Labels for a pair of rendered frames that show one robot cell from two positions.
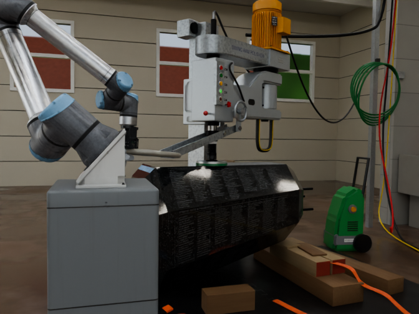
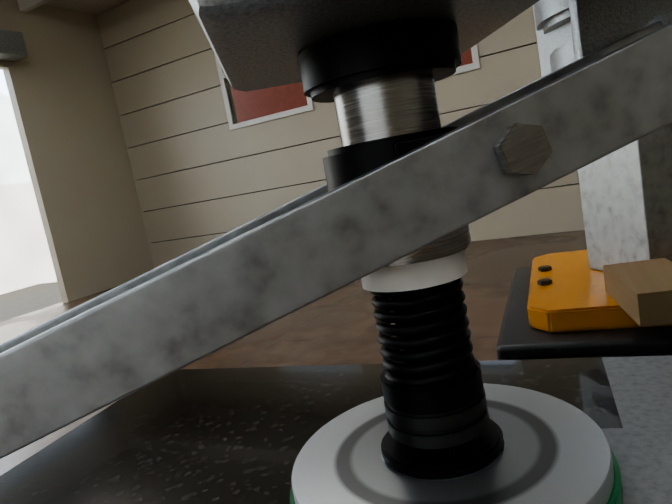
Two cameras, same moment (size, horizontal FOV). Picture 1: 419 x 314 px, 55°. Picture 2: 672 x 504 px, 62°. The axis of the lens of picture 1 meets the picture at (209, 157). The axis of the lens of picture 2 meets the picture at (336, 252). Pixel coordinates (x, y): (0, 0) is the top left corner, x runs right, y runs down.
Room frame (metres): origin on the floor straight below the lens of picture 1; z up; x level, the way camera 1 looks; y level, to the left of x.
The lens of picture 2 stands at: (2.52, -0.24, 1.08)
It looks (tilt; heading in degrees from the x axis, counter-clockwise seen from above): 8 degrees down; 45
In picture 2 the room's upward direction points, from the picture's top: 10 degrees counter-clockwise
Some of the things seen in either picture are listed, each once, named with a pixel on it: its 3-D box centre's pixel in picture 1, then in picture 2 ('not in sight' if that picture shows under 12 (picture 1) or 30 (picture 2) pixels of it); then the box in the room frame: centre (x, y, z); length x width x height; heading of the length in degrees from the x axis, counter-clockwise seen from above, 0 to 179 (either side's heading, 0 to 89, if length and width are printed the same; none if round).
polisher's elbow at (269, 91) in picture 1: (265, 97); not in sight; (3.31, -0.45, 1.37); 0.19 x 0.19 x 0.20
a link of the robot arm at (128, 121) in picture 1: (128, 121); not in sight; (2.10, 0.42, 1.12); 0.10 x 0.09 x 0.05; 170
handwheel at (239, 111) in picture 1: (236, 111); not in sight; (2.82, -0.19, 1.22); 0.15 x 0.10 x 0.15; 139
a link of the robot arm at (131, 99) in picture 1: (128, 104); not in sight; (2.10, 0.42, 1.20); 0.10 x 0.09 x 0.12; 132
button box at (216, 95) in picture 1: (219, 83); not in sight; (2.68, -0.06, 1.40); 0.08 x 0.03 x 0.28; 139
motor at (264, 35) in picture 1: (268, 28); not in sight; (3.30, -0.46, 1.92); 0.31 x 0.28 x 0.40; 49
